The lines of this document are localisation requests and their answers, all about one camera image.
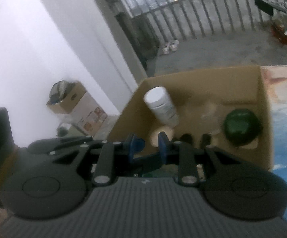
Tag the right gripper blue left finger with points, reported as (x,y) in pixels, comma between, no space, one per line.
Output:
(133,145)

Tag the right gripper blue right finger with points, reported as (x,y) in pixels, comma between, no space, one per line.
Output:
(166,149)

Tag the green white small bottle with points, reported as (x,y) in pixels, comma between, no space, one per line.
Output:
(164,171)

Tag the beige round lid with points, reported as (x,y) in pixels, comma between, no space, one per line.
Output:
(153,136)

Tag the white supplement bottle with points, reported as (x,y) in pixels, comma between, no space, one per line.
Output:
(160,103)

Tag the printed appliance carton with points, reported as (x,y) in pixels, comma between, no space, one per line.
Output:
(87,115)

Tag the clear glass jar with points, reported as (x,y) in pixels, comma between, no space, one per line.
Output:
(205,114)

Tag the small cardboard box with junk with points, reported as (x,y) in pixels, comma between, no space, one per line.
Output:
(64,96)

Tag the open cardboard box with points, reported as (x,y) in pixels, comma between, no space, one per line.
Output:
(203,98)

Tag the dark green round container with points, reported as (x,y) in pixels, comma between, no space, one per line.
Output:
(241,126)

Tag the white sneaker left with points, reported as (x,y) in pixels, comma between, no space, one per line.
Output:
(166,48)

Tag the metal balcony railing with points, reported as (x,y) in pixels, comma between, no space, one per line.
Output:
(191,19)

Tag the orange red bag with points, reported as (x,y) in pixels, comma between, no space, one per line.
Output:
(279,33)

